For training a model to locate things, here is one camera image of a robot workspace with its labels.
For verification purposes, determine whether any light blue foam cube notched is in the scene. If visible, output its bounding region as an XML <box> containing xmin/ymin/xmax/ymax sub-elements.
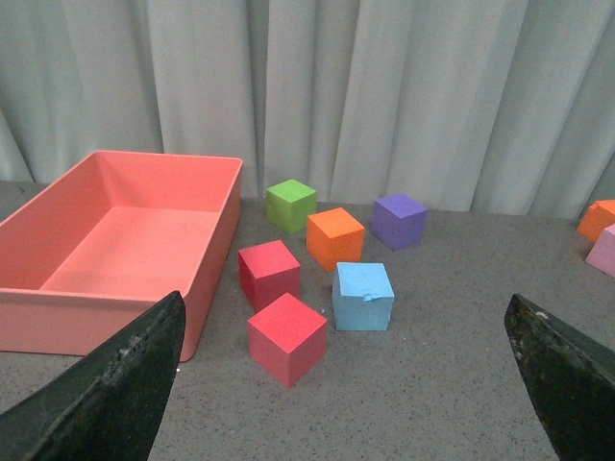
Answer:
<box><xmin>332</xmin><ymin>262</ymin><xmax>395</xmax><ymax>331</ymax></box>

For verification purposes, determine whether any pink plastic bin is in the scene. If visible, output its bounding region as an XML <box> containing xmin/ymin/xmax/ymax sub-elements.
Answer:
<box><xmin>1</xmin><ymin>151</ymin><xmax>242</xmax><ymax>361</ymax></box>

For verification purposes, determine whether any pink foam cube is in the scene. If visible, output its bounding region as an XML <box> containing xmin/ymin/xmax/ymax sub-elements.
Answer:
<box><xmin>585</xmin><ymin>225</ymin><xmax>615</xmax><ymax>278</ymax></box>

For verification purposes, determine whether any green foam cube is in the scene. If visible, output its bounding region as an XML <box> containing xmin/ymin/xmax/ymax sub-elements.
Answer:
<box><xmin>265</xmin><ymin>179</ymin><xmax>317</xmax><ymax>233</ymax></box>

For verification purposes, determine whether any purple foam cube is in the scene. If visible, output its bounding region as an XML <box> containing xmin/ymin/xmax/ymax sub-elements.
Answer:
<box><xmin>370</xmin><ymin>193</ymin><xmax>428</xmax><ymax>251</ymax></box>

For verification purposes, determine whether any dark red foam cube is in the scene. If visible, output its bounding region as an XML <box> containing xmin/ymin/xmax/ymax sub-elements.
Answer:
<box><xmin>238</xmin><ymin>240</ymin><xmax>301</xmax><ymax>313</ymax></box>

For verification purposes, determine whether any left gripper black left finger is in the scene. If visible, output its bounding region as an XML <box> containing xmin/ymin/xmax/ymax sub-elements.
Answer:
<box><xmin>1</xmin><ymin>291</ymin><xmax>185</xmax><ymax>460</ymax></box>

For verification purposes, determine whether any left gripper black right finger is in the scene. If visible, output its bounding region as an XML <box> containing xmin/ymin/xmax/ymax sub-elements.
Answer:
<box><xmin>504</xmin><ymin>294</ymin><xmax>614</xmax><ymax>460</ymax></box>

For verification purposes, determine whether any orange foam cube far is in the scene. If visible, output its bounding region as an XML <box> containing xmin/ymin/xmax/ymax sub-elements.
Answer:
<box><xmin>577</xmin><ymin>199</ymin><xmax>615</xmax><ymax>243</ymax></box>

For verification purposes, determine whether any orange foam cube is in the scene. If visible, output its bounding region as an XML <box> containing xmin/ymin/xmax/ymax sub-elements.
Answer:
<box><xmin>577</xmin><ymin>199</ymin><xmax>615</xmax><ymax>243</ymax></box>
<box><xmin>307</xmin><ymin>207</ymin><xmax>365</xmax><ymax>272</ymax></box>

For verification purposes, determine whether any grey curtain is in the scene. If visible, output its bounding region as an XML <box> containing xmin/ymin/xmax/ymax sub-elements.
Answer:
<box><xmin>1</xmin><ymin>1</ymin><xmax>614</xmax><ymax>218</ymax></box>

